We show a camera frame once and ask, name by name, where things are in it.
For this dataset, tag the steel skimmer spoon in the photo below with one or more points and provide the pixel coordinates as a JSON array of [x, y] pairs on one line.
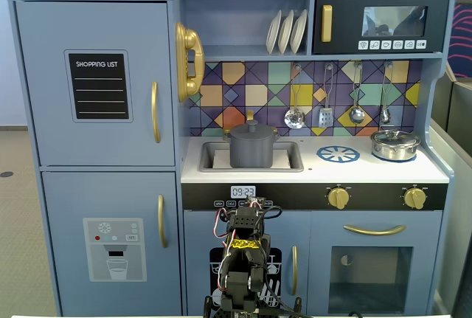
[[294, 119]]

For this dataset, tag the gold faucet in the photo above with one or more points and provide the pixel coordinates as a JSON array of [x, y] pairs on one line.
[[250, 115]]

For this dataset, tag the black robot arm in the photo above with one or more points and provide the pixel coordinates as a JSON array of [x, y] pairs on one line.
[[239, 285]]

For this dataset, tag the steel slotted spatula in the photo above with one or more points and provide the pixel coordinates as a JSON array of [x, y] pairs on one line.
[[326, 118]]

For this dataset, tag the gray sink basin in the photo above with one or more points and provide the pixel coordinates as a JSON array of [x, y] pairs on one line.
[[295, 155]]

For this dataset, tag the large blue fridge door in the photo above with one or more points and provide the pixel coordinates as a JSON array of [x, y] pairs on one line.
[[44, 74]]

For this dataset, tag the black microwave door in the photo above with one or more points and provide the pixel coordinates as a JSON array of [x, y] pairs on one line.
[[346, 0]]

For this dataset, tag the gray cooking pot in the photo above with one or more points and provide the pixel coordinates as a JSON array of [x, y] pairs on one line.
[[250, 152]]

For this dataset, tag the shiny steel pot lid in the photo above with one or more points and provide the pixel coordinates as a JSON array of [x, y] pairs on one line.
[[391, 137]]

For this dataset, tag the gray ice dispenser panel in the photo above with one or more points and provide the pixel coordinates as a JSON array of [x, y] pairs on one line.
[[96, 266]]

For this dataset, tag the gold stove knob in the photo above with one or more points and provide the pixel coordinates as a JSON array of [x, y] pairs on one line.
[[338, 197], [414, 197]]

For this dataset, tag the blue oven door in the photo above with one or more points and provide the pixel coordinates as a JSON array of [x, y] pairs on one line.
[[321, 259]]

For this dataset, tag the black shopping list board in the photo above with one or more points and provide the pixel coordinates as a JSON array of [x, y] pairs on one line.
[[99, 89]]

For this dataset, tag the blue fridge door with dispenser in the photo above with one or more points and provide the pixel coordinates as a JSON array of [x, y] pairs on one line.
[[66, 203]]

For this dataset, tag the steel ladle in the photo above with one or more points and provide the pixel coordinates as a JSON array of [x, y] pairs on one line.
[[356, 115]]

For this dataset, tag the small steel spoon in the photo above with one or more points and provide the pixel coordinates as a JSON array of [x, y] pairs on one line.
[[385, 114]]

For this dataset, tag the dark round floor cover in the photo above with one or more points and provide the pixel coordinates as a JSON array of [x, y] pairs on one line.
[[6, 174]]

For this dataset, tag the digital clock display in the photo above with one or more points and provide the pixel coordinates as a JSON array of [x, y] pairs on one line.
[[243, 192]]

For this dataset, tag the gold toy telephone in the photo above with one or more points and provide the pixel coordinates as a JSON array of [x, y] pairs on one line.
[[191, 48]]

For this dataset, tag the blue dishwasher door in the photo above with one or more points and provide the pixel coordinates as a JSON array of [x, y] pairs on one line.
[[199, 240]]

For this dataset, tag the gray pot lid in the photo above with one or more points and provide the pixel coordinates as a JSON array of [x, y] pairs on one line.
[[254, 132]]

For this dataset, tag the white plate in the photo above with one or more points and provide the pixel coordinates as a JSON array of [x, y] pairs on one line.
[[298, 30], [273, 34], [285, 32]]

